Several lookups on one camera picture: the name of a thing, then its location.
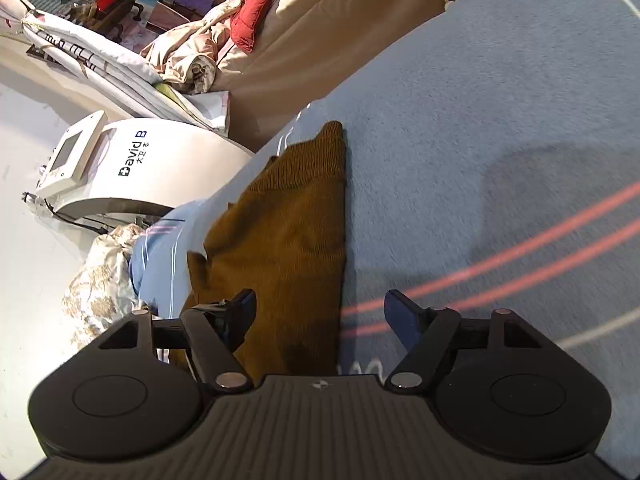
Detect light blue striped bed sheet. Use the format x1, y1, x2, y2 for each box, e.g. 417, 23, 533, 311
127, 0, 640, 461

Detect black power cable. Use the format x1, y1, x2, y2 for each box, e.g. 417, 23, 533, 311
44, 199, 110, 234

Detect cluttered items on table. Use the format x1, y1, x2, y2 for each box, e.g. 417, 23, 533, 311
60, 0, 151, 41

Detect white curved machine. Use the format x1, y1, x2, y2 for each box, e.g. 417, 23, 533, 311
22, 114, 253, 233

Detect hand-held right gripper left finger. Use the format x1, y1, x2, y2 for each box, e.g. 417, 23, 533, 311
97, 288, 258, 393

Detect red jacket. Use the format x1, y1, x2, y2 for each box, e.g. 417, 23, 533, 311
231, 0, 301, 53

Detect white printed quilt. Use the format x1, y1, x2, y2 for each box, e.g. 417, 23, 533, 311
0, 0, 231, 136

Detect brown knit garment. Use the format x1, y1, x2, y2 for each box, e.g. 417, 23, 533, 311
170, 121, 348, 386

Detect beige crumpled quilt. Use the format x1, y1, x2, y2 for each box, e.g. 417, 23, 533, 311
140, 0, 246, 95

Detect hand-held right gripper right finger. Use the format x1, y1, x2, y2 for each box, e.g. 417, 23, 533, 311
383, 290, 543, 393

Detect floral patterned cloth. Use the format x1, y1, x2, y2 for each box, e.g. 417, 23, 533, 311
62, 224, 146, 348

